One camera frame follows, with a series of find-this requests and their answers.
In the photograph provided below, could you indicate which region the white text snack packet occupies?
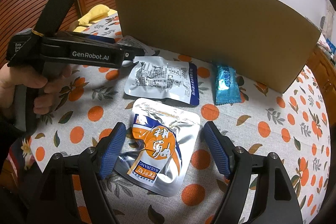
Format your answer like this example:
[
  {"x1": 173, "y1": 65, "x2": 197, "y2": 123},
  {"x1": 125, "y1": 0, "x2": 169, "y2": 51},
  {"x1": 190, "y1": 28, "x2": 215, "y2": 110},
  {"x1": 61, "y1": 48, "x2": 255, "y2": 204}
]
[{"x1": 117, "y1": 35, "x2": 155, "y2": 56}]

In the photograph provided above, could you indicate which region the silver orange snack packet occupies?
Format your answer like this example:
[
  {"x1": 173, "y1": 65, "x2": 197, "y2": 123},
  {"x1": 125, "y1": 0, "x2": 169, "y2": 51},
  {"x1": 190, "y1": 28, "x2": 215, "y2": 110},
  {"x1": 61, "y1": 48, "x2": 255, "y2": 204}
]
[{"x1": 114, "y1": 98, "x2": 201, "y2": 197}]

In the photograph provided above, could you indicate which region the person left hand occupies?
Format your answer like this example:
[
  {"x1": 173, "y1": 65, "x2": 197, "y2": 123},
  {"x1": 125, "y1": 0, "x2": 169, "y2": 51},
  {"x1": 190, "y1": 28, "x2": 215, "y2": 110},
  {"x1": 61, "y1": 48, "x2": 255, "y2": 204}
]
[{"x1": 1, "y1": 64, "x2": 72, "y2": 118}]

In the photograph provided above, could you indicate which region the yellow plush toy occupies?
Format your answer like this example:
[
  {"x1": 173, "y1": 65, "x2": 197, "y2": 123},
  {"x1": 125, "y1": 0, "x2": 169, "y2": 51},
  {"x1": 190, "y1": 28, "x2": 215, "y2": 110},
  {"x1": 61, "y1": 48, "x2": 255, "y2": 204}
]
[{"x1": 68, "y1": 4, "x2": 117, "y2": 32}]

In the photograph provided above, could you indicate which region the silver blue snack packet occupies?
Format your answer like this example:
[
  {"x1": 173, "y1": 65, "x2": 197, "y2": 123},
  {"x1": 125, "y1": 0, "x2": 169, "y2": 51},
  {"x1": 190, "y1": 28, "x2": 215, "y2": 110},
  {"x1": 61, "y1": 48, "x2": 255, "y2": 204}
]
[{"x1": 124, "y1": 56, "x2": 199, "y2": 106}]

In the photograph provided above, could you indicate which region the orange print tablecloth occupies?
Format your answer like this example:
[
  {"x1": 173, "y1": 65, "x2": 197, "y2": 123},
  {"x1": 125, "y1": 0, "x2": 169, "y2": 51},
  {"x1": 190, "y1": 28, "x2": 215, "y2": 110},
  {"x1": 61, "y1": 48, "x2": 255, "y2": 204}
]
[{"x1": 7, "y1": 12, "x2": 332, "y2": 224}]

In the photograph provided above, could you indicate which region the blue candy packet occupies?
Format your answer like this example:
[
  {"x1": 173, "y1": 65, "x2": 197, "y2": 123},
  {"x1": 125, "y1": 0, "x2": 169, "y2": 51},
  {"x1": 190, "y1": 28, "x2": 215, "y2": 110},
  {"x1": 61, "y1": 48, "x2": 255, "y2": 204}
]
[{"x1": 215, "y1": 64, "x2": 242, "y2": 105}]

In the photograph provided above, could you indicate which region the brown cardboard box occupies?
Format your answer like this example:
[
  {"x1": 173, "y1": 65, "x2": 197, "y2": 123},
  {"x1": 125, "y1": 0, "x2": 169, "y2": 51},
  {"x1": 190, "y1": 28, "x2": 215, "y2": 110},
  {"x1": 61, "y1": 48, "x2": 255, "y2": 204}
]
[{"x1": 115, "y1": 0, "x2": 320, "y2": 93}]

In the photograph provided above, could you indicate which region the wooden sideboard cabinet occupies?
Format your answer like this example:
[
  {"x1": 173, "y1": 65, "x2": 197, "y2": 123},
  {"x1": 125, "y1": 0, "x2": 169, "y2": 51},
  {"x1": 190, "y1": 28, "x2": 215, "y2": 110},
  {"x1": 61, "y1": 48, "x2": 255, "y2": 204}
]
[{"x1": 306, "y1": 46, "x2": 336, "y2": 126}]

